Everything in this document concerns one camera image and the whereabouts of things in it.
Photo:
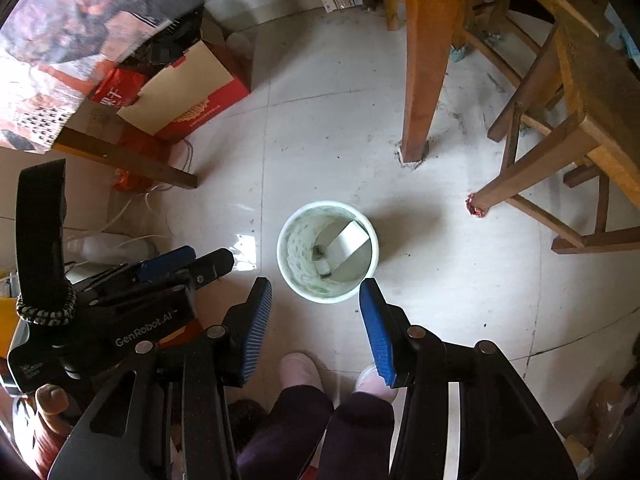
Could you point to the white plastic bin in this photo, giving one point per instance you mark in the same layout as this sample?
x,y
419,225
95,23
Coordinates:
x,y
295,252

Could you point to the small white scrap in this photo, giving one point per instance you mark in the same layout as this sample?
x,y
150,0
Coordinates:
x,y
324,266

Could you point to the red cardboard box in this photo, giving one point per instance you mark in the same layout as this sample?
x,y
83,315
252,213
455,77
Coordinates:
x,y
205,112

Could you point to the red crumpled wrapper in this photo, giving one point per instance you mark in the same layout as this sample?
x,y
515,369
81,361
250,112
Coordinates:
x,y
475,206

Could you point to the pink left slipper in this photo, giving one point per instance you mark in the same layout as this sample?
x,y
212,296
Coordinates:
x,y
300,372

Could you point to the thick wooden table leg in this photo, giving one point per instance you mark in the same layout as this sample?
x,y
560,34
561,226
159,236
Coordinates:
x,y
430,70

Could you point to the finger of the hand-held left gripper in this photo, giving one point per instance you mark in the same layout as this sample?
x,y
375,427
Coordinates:
x,y
215,266
167,262

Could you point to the person's left leg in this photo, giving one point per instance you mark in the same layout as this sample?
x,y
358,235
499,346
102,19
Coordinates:
x,y
285,435

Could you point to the pink right slipper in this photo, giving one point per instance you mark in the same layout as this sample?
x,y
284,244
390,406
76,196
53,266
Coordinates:
x,y
367,385

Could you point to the slanted wooden table leg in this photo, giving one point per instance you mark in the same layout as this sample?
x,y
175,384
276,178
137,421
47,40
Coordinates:
x,y
125,160

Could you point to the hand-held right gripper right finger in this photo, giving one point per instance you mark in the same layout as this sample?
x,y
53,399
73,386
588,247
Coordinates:
x,y
380,335

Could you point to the person's leg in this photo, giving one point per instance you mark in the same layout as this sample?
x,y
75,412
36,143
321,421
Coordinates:
x,y
357,435
285,435

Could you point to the black bag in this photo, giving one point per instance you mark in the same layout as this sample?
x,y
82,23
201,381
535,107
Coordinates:
x,y
170,37

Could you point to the pink slipper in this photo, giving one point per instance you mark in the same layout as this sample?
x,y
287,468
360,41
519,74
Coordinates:
x,y
367,385
300,372

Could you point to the orange plastic bag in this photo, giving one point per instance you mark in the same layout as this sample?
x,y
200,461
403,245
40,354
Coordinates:
x,y
131,180

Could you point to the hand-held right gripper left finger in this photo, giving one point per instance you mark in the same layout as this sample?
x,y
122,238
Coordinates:
x,y
255,332

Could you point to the person's right leg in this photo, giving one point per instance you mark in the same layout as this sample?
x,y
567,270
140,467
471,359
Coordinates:
x,y
357,435

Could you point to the clear plastic wrapper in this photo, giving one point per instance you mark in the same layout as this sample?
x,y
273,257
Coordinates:
x,y
245,251

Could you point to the person's left hand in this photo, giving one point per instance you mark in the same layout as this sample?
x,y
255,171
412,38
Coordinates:
x,y
51,399

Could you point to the printed newspaper tablecloth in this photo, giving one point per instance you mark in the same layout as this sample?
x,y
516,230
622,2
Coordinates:
x,y
55,35

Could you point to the wooden stool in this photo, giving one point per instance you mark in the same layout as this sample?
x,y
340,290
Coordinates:
x,y
595,90

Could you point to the white paper card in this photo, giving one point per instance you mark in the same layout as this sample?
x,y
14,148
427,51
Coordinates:
x,y
348,242

